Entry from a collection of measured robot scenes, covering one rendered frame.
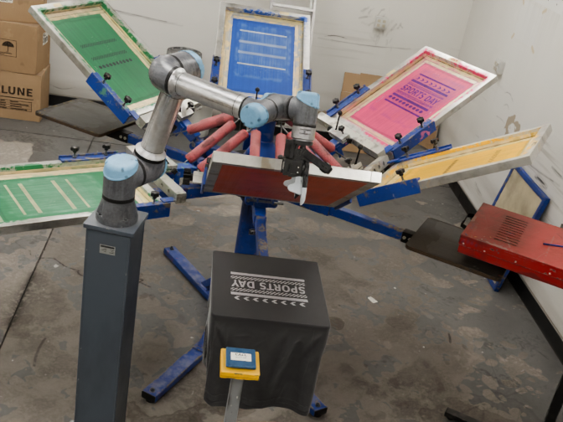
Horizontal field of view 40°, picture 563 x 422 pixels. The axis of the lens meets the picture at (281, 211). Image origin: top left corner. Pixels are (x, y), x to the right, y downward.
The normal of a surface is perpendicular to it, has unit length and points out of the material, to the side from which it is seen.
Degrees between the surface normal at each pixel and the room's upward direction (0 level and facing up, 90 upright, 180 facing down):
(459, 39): 90
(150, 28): 90
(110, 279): 90
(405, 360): 0
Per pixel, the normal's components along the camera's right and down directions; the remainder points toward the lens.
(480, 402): 0.16, -0.89
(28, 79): 0.09, 0.43
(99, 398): -0.14, 0.40
